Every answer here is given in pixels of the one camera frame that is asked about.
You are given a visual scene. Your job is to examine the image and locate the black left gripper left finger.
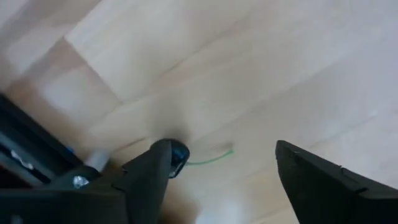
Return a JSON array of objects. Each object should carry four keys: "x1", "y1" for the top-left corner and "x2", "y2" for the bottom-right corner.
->
[{"x1": 0, "y1": 138, "x2": 173, "y2": 224}]

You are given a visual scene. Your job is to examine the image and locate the dark cherry green stem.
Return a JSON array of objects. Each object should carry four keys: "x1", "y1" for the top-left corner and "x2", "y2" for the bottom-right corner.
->
[{"x1": 167, "y1": 139, "x2": 234, "y2": 180}]

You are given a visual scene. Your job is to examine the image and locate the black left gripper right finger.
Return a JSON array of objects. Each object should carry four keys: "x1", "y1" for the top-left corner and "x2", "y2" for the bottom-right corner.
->
[{"x1": 275, "y1": 139, "x2": 398, "y2": 224}]

